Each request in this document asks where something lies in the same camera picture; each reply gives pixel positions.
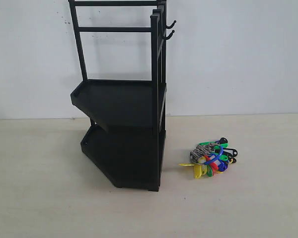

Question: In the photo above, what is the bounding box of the colourful key tag bunch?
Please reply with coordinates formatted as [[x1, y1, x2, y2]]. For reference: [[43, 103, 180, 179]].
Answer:
[[179, 137, 238, 179]]

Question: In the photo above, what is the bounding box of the black two-tier storage rack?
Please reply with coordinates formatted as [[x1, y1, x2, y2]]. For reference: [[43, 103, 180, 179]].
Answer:
[[69, 0, 174, 191]]

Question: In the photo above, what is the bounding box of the black metal hook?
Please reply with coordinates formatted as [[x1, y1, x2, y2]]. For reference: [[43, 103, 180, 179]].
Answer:
[[166, 20, 177, 29], [161, 30, 175, 41]]

